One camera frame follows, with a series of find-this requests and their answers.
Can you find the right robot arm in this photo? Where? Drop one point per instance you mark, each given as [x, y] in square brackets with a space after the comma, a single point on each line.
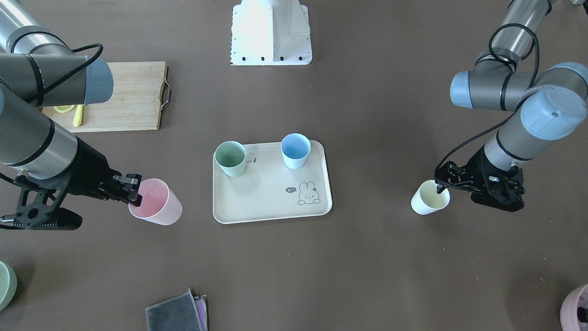
[39, 70]

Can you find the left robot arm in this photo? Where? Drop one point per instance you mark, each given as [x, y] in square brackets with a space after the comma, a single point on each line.
[545, 107]

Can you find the pink cup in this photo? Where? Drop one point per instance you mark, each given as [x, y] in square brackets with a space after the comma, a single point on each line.
[159, 204]

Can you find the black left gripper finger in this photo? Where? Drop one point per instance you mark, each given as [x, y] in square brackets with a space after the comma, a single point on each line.
[442, 185]

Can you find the grey folded cloth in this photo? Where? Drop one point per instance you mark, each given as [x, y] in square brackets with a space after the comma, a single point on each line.
[176, 314]

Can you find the lemon slice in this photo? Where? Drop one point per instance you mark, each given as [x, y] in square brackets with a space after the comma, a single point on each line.
[64, 108]

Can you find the pink bowl with ice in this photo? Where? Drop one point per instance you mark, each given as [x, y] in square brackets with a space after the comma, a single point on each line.
[573, 313]

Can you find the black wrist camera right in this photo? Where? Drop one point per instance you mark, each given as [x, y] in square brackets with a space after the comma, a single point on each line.
[39, 205]

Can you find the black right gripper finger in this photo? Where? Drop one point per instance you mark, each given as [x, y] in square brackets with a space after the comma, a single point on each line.
[125, 189]

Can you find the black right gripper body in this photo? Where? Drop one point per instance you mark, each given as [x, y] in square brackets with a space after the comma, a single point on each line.
[90, 167]

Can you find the green cup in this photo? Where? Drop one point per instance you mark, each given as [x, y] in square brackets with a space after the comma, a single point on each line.
[230, 157]

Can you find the blue cup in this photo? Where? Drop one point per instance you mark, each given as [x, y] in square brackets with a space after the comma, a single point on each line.
[295, 149]

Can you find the wooden cutting board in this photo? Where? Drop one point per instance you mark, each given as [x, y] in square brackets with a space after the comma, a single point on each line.
[135, 105]

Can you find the yellow plastic knife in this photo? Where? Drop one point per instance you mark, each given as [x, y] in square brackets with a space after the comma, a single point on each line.
[78, 116]

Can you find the cream yellow cup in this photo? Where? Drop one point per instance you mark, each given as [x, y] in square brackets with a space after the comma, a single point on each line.
[426, 199]

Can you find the green bowl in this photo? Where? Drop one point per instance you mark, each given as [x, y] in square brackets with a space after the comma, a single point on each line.
[8, 284]

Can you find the cream rabbit tray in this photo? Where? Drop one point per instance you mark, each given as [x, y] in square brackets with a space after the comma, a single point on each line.
[269, 190]

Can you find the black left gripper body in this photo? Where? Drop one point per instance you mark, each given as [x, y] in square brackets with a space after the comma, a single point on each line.
[477, 163]

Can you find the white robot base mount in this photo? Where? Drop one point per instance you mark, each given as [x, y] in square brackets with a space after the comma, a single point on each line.
[270, 33]

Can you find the purple cloth under grey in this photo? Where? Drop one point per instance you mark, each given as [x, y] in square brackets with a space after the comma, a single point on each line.
[201, 305]

